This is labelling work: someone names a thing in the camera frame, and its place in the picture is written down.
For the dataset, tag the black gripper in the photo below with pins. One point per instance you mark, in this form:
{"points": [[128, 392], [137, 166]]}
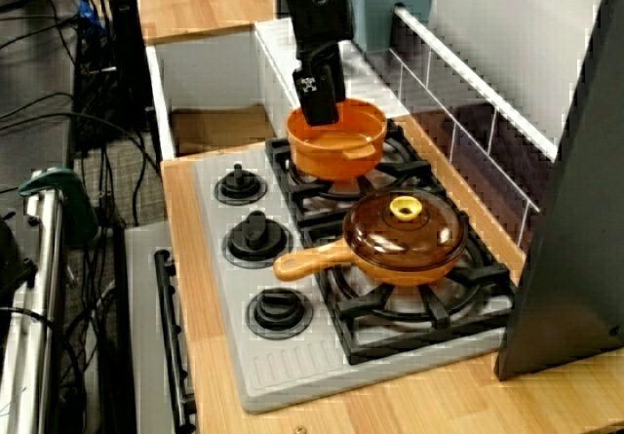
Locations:
{"points": [[317, 53]]}

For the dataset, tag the brown transparent lid yellow knob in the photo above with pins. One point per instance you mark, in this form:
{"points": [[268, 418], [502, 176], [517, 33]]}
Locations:
{"points": [[390, 244]]}

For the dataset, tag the orange frying pan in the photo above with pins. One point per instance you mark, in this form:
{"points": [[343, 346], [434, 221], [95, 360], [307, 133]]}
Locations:
{"points": [[312, 261]]}

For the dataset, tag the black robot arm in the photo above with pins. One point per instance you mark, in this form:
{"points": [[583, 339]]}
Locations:
{"points": [[317, 10]]}

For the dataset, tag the orange plastic pot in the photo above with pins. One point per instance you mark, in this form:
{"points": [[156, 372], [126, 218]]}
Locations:
{"points": [[336, 161]]}

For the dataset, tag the teal box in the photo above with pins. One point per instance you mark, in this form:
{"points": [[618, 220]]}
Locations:
{"points": [[385, 5]]}

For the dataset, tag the black burner grate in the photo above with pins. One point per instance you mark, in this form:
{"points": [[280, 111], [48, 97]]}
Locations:
{"points": [[412, 168], [414, 341]]}

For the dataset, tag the white sink basin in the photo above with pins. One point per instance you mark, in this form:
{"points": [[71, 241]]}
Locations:
{"points": [[209, 78]]}

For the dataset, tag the black stove knob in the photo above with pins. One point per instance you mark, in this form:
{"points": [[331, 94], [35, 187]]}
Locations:
{"points": [[278, 309], [256, 239], [239, 183]]}

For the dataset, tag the dark tile backsplash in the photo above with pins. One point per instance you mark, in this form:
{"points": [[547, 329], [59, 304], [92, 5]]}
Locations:
{"points": [[487, 170]]}

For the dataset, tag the black computer tower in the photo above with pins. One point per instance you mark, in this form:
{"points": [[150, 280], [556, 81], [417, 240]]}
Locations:
{"points": [[129, 53]]}

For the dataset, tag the wooden kitchen countertop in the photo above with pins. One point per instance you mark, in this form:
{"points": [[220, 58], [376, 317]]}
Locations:
{"points": [[195, 283]]}

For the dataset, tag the blue plastic object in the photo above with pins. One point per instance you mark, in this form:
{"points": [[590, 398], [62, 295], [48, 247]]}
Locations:
{"points": [[90, 17]]}

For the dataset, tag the green clamp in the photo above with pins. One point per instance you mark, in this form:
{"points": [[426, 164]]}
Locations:
{"points": [[78, 200]]}

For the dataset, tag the grey stove top plate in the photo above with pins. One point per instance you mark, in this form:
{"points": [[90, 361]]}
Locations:
{"points": [[292, 370]]}

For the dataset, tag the toy oven front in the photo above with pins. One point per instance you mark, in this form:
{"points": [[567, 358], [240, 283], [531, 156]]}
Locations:
{"points": [[141, 307]]}

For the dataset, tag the black device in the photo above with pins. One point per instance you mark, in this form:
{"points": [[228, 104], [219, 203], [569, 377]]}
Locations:
{"points": [[14, 258]]}

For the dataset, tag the aluminium frame rail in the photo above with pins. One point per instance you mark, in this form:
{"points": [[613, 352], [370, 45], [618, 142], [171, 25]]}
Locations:
{"points": [[34, 307]]}

